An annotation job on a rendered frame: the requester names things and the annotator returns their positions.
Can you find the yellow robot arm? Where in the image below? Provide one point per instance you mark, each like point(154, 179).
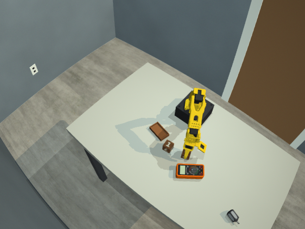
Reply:
point(196, 104)

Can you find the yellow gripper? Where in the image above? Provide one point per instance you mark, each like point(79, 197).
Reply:
point(189, 146)

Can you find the orange digital multimeter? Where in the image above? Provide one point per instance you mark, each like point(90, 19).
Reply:
point(190, 171)

